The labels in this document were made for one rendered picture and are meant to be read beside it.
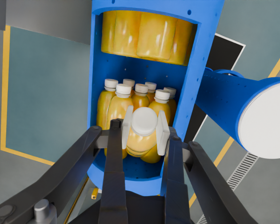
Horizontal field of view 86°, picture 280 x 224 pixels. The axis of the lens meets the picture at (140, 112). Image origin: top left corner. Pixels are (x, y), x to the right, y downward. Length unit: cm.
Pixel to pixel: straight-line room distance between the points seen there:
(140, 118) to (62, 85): 157
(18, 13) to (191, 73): 67
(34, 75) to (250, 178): 270
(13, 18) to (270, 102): 92
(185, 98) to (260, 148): 42
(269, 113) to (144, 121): 49
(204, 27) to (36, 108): 186
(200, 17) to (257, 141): 48
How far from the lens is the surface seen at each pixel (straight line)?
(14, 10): 78
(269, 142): 69
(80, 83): 167
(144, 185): 40
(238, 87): 68
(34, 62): 187
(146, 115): 22
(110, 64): 50
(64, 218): 108
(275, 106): 64
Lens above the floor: 151
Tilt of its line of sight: 70 degrees down
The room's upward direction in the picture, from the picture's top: 172 degrees counter-clockwise
